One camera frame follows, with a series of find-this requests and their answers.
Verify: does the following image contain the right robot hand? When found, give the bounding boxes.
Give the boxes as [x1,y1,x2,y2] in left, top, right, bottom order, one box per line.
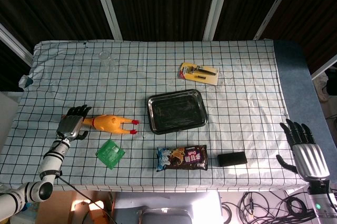
[275,118,330,182]

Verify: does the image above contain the green foil packet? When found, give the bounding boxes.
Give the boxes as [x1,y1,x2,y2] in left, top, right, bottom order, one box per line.
[95,139,126,170]

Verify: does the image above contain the tangled black floor cables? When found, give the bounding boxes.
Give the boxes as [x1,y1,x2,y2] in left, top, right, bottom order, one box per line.
[221,191,316,224]

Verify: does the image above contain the brown snack bag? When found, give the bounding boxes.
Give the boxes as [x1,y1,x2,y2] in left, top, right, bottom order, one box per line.
[156,144,209,172]

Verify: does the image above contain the blue table mat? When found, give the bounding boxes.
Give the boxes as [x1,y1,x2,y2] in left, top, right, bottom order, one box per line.
[273,40,330,182]

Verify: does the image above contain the grey metal base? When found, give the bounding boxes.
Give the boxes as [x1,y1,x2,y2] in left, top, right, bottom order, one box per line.
[139,207,193,224]

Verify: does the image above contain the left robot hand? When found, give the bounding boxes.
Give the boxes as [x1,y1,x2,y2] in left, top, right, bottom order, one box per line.
[56,104,92,142]

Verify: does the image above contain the clear plastic cup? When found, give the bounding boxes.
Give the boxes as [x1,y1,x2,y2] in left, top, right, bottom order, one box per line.
[98,51,115,72]

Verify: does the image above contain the black rectangular box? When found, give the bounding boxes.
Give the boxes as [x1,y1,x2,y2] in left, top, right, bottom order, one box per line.
[217,151,247,167]

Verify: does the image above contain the white metal frame post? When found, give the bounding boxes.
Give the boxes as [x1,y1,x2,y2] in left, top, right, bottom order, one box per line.
[254,0,300,40]
[202,0,232,41]
[312,54,337,80]
[91,0,123,41]
[0,23,34,67]

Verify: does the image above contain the dark metal tray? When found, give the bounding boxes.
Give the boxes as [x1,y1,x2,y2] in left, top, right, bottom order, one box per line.
[146,89,209,135]

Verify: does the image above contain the white grid tablecloth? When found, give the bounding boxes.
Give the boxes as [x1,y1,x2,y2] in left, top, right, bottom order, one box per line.
[0,39,308,193]

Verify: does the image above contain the orange cardboard box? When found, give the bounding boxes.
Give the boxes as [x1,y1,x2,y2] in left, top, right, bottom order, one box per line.
[71,197,106,224]

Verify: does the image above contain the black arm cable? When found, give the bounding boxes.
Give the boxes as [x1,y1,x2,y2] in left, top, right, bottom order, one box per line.
[56,175,116,224]

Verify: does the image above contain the yellow carded razor pack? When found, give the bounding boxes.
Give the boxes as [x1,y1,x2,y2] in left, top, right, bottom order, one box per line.
[179,62,220,86]

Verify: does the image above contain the yellow rubber chicken toy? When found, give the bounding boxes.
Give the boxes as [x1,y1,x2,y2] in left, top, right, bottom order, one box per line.
[82,114,140,136]

